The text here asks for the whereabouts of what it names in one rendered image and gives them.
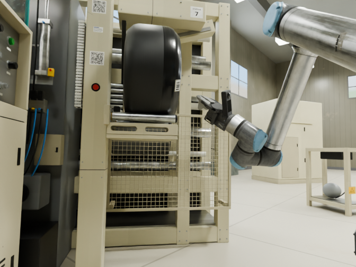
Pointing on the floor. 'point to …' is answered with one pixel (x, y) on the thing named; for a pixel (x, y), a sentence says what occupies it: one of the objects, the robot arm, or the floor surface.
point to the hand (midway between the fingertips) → (199, 95)
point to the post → (94, 142)
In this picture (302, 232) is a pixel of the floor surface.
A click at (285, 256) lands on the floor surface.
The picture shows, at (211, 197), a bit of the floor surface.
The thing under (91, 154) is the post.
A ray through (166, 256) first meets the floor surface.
